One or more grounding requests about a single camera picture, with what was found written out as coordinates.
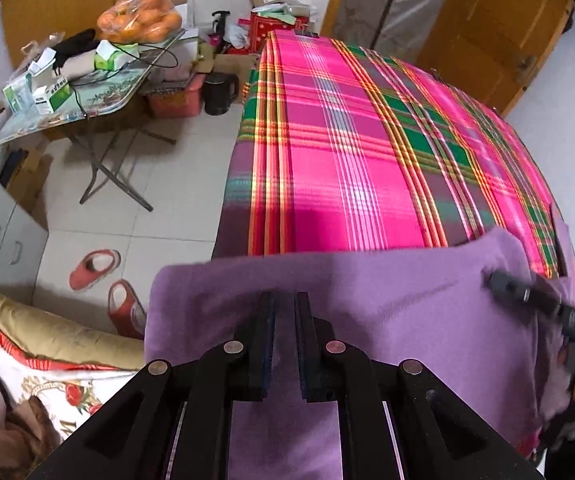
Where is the red plastic basket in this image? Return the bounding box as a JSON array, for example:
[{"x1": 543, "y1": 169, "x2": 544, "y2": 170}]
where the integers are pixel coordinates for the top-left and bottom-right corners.
[{"x1": 146, "y1": 74, "x2": 205, "y2": 119}]

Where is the folding table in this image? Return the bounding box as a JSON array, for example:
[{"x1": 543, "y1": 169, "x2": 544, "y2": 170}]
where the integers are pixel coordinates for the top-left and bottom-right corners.
[{"x1": 0, "y1": 30, "x2": 184, "y2": 212}]

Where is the red slipper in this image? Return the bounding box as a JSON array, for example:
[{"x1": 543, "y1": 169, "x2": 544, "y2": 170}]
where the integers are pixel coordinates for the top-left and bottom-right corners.
[
  {"x1": 68, "y1": 249, "x2": 120, "y2": 292},
  {"x1": 108, "y1": 280, "x2": 146, "y2": 339}
]

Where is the tan pillow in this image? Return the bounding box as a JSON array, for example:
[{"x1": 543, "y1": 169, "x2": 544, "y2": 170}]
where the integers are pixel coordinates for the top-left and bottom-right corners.
[{"x1": 0, "y1": 294, "x2": 144, "y2": 372}]

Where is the purple fleece garment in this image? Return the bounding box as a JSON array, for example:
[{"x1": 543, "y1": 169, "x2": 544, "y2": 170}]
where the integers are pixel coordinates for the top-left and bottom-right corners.
[{"x1": 144, "y1": 226, "x2": 575, "y2": 480}]

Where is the black kettle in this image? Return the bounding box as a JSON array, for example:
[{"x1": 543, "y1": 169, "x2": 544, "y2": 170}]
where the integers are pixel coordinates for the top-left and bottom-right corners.
[{"x1": 202, "y1": 72, "x2": 240, "y2": 116}]

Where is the red gift box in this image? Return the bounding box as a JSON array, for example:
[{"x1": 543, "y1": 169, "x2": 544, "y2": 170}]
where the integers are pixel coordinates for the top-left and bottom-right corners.
[{"x1": 248, "y1": 12, "x2": 310, "y2": 54}]

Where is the red slipper far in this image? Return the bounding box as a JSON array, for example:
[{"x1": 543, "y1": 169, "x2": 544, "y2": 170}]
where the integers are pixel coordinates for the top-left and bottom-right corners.
[{"x1": 68, "y1": 249, "x2": 120, "y2": 292}]

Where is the pink plaid bed sheet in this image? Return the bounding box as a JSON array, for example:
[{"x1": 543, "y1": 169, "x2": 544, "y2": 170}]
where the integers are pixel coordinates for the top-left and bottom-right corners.
[{"x1": 214, "y1": 32, "x2": 575, "y2": 285}]

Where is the red slipper near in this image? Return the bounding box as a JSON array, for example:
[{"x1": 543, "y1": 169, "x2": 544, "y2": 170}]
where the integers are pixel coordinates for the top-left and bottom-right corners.
[{"x1": 108, "y1": 280, "x2": 146, "y2": 339}]

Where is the bag of oranges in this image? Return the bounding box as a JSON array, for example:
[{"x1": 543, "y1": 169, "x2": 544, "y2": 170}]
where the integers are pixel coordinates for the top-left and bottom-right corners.
[{"x1": 97, "y1": 0, "x2": 184, "y2": 44}]

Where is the wooden door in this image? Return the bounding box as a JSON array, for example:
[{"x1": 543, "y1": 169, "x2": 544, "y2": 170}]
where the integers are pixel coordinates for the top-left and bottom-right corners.
[{"x1": 415, "y1": 0, "x2": 575, "y2": 116}]

